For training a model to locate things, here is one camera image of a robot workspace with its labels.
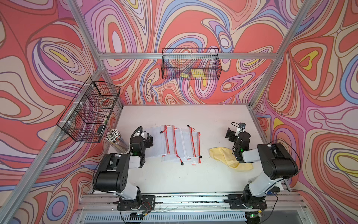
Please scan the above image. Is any yellow microfiber cloth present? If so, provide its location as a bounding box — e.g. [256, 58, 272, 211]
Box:
[209, 147, 253, 172]

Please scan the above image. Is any clear mesh document bag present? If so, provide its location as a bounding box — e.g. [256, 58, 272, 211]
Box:
[181, 126, 196, 164]
[161, 126, 184, 166]
[144, 125, 169, 158]
[193, 132, 201, 164]

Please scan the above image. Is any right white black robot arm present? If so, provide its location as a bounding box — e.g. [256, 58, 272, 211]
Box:
[225, 128, 299, 207]

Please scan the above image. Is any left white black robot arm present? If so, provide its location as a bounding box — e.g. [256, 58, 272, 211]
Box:
[92, 126, 153, 203]

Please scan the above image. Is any small yellow sticky note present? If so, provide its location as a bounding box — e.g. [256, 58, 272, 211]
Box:
[180, 73, 189, 78]

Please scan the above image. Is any yellow sticky note pad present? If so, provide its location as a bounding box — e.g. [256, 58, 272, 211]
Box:
[191, 69, 206, 78]

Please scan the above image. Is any black wire basket left wall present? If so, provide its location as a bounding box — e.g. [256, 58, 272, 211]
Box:
[56, 77, 120, 143]

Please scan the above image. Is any black wire basket wall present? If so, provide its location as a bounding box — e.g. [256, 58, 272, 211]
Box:
[161, 47, 222, 80]
[56, 77, 120, 143]

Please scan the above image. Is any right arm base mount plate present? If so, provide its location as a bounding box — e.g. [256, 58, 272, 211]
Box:
[224, 194, 267, 211]

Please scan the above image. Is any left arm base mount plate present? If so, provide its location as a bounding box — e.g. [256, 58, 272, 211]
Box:
[117, 195, 156, 211]

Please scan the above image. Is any aluminium front rail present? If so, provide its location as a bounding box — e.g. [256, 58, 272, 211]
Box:
[77, 191, 307, 212]

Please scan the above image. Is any black wire basket back wall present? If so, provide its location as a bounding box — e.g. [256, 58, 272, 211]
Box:
[161, 47, 222, 80]

